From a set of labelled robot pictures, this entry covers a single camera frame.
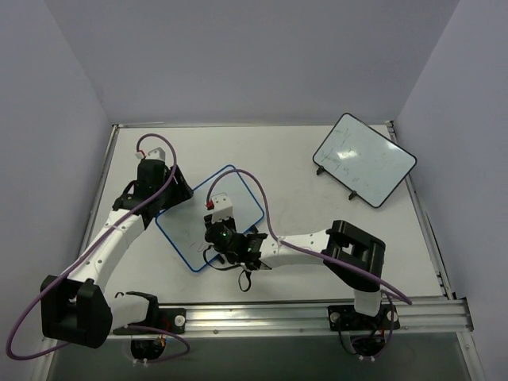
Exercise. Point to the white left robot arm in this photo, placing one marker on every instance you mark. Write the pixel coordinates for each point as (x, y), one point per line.
(103, 258)

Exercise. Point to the blue framed whiteboard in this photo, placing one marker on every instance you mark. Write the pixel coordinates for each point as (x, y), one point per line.
(183, 225)

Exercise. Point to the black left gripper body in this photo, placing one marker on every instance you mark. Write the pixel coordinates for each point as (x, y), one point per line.
(179, 184)

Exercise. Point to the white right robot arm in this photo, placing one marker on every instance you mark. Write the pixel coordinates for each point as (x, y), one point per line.
(353, 255)

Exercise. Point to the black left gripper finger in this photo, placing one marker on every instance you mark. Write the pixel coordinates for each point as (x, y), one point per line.
(178, 184)
(175, 194)

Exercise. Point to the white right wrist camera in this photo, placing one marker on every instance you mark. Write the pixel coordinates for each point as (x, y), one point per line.
(220, 208)

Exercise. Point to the black framed whiteboard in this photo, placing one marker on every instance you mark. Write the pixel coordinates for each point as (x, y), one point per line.
(363, 160)

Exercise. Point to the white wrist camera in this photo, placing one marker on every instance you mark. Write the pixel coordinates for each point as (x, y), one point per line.
(156, 154)
(220, 208)

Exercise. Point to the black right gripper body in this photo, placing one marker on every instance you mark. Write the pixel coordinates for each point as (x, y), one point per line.
(212, 228)

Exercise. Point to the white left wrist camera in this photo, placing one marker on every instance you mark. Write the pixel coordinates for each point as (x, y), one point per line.
(156, 154)

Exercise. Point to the aluminium mounting rail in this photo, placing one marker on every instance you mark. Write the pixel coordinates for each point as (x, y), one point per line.
(425, 315)

